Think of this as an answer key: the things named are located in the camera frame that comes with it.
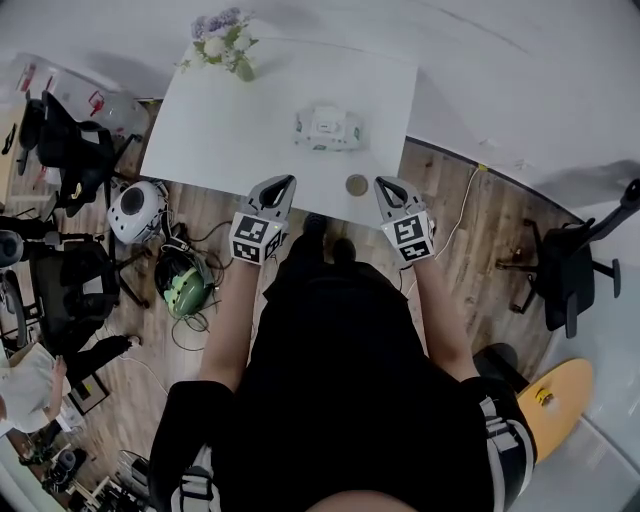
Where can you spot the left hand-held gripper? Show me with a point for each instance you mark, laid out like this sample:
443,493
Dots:
255,240

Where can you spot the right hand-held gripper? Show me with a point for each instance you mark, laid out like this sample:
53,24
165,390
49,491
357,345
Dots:
407,235

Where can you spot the white wet wipe pack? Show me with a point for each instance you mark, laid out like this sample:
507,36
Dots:
350,135

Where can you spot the person's right forearm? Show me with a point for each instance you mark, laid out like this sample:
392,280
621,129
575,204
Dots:
440,320

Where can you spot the person's left forearm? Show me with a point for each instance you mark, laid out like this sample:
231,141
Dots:
227,330

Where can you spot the round brown table grommet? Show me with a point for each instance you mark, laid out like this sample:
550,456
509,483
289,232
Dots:
356,185

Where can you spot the person's left shoe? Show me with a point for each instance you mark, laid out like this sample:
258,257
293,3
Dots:
315,223

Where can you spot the person's shoe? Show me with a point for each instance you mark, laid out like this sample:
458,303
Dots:
315,223
344,250

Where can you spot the person's right shoe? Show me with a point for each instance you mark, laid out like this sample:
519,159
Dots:
344,250

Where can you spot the green glass vase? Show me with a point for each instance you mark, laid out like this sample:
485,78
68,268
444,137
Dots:
245,71

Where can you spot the green and black helmet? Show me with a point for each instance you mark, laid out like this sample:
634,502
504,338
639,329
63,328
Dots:
185,295

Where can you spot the white dome-shaped device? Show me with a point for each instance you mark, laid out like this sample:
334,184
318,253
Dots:
135,212

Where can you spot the white artificial flower bouquet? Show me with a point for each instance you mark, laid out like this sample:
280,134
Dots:
220,45

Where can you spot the clear plastic storage box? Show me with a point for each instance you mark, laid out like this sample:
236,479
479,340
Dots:
115,112

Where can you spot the black office chair with headrest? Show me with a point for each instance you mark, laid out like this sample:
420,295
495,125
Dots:
565,280

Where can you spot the person's black clothing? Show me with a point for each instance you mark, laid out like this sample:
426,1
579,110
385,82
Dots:
340,390

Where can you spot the black mesh office chair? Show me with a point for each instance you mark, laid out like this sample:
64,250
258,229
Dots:
70,150
75,285

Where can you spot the small yellow object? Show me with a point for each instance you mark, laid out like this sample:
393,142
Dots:
542,396

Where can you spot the black framed picture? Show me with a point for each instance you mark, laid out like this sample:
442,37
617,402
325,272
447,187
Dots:
87,395

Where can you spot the round yellow side table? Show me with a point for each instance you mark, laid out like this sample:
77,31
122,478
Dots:
560,415

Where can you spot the person's head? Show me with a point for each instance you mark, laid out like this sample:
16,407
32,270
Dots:
360,504

